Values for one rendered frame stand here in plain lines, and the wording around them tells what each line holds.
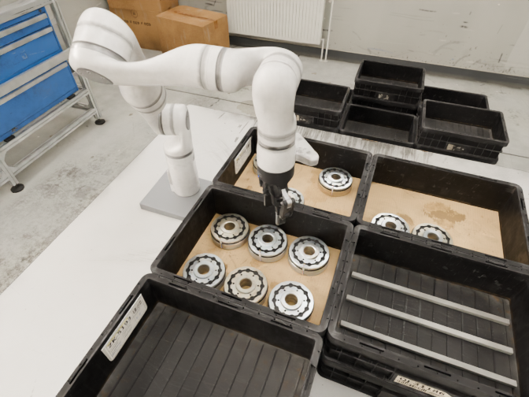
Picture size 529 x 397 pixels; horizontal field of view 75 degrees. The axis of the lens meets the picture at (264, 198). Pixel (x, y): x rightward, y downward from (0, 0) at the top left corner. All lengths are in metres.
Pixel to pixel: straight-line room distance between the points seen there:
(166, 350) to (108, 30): 0.62
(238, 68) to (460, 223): 0.79
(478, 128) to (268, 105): 1.82
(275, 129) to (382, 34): 3.31
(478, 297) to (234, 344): 0.58
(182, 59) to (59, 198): 2.06
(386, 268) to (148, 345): 0.59
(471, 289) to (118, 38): 0.93
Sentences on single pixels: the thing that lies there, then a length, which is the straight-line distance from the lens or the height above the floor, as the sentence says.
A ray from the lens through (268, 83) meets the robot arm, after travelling 0.54.
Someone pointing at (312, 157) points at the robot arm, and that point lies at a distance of 0.67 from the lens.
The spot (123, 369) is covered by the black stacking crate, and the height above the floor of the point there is 0.83.
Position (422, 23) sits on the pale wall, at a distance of 3.82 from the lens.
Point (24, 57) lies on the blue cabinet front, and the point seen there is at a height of 0.68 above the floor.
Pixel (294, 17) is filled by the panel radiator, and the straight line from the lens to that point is 3.84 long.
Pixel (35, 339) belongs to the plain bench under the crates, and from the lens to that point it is 1.12.
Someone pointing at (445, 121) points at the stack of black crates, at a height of 0.49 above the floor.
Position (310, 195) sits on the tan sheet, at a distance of 1.07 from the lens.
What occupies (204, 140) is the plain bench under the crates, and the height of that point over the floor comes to 0.70.
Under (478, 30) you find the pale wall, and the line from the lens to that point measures 3.88.
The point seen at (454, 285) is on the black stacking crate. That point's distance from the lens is 0.99.
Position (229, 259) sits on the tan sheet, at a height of 0.83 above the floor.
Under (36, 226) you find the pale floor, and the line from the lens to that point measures 2.46.
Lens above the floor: 1.58
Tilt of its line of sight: 45 degrees down
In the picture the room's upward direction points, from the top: straight up
